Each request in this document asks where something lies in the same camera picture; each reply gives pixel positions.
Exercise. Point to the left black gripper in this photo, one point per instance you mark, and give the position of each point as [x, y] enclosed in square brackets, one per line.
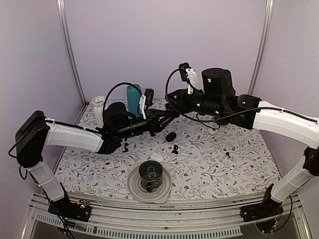
[153, 118]

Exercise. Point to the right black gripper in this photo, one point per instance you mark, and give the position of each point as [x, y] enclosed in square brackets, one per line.
[180, 94]

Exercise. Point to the black case with gold line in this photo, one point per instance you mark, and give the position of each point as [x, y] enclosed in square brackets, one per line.
[168, 107]

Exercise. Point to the cream earbud case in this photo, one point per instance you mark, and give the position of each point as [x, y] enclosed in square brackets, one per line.
[213, 131]
[109, 165]

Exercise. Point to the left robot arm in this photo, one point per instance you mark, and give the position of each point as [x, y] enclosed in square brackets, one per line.
[118, 124]

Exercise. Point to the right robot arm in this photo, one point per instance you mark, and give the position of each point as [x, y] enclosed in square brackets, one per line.
[215, 96]

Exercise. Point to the black oval earbud case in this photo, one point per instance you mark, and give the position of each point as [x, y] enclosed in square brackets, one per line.
[170, 137]

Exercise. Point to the teal vase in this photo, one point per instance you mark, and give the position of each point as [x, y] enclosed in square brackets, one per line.
[133, 98]

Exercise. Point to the black stem earbud pair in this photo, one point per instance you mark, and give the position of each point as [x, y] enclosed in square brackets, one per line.
[126, 147]

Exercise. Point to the dark glass mug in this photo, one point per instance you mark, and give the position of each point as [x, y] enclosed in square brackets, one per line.
[150, 173]

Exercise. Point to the white ribbed vase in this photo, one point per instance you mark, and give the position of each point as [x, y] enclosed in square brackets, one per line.
[98, 109]

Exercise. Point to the grey ceramic plate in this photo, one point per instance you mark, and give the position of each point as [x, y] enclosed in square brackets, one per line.
[159, 196]

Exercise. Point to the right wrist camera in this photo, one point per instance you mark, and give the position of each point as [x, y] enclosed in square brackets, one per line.
[189, 75]

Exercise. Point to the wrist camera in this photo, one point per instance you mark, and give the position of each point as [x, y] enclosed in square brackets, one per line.
[189, 75]
[146, 100]

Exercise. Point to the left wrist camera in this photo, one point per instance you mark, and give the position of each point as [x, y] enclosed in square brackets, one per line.
[146, 100]

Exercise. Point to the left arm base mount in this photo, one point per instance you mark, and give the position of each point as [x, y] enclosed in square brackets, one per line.
[80, 210]

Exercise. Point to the right aluminium frame post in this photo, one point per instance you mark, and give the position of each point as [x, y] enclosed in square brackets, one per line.
[262, 45]

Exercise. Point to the aluminium frame post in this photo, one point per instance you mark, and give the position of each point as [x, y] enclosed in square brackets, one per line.
[262, 45]
[69, 49]

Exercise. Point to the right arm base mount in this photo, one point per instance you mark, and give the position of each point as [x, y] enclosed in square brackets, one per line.
[260, 211]

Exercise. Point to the left aluminium frame post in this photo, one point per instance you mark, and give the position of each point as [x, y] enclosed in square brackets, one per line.
[69, 49]

